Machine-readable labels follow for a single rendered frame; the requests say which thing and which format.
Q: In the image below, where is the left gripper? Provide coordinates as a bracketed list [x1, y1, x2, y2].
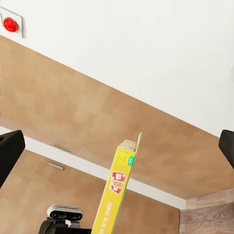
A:
[52, 224, 92, 234]

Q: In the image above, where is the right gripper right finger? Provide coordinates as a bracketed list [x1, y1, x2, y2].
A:
[218, 130, 234, 169]

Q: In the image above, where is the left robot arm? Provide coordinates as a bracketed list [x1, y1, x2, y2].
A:
[39, 204, 92, 234]

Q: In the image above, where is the board game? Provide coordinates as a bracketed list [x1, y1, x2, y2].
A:
[91, 133, 141, 234]

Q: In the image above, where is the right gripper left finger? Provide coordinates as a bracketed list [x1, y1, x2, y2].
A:
[0, 130, 25, 188]

